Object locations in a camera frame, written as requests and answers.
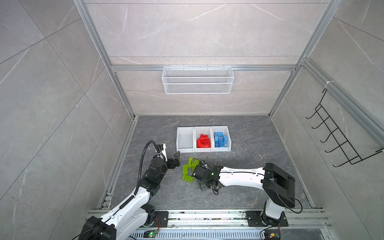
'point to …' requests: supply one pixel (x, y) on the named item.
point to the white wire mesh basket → (198, 80)
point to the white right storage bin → (226, 133)
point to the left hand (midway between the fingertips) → (171, 149)
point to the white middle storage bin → (208, 130)
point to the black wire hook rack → (343, 143)
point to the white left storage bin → (185, 139)
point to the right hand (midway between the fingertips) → (205, 182)
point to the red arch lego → (203, 141)
